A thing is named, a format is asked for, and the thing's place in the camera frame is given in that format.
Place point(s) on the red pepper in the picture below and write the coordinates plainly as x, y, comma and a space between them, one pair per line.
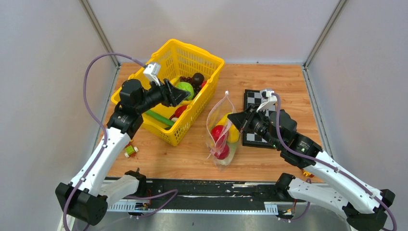
179, 111

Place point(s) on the green lettuce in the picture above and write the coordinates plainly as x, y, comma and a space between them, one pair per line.
233, 148

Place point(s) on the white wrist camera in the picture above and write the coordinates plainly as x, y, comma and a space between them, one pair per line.
151, 72
268, 99

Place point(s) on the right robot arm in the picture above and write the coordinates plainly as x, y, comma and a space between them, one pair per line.
364, 207

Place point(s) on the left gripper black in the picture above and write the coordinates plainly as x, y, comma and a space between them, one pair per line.
172, 96

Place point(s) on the dark avocado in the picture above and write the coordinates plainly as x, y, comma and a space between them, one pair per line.
198, 79

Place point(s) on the clear zip top bag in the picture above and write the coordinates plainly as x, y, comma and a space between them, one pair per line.
221, 108

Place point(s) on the black white checkerboard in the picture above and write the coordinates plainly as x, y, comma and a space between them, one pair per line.
253, 97

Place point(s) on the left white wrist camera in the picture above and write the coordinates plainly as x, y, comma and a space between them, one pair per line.
151, 72

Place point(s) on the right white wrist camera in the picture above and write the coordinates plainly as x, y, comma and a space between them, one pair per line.
268, 99

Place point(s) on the aluminium frame base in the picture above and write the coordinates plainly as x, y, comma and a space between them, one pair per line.
211, 197

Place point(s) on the yellow bell pepper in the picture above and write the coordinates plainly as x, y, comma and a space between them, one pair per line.
234, 134

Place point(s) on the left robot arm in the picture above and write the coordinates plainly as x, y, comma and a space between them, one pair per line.
102, 153

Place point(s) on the dark red grapes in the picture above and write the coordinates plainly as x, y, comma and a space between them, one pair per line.
189, 80

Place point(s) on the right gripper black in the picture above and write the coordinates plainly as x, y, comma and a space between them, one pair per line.
245, 118

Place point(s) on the orange yellow toy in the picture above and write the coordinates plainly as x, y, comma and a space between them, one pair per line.
307, 174

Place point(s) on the red green toy car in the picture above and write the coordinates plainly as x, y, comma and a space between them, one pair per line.
130, 150

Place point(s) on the dark red pomegranate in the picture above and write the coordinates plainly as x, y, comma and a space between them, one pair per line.
216, 133

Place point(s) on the red yellow apple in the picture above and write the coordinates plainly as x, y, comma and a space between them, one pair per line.
223, 153

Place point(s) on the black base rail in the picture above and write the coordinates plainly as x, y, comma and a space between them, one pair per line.
207, 196

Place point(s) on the green vegetable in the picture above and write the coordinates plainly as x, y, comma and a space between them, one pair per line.
186, 87

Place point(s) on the green cucumber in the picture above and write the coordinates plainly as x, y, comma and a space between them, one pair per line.
160, 118

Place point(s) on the red strawberry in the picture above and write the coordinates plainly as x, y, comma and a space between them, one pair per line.
203, 84

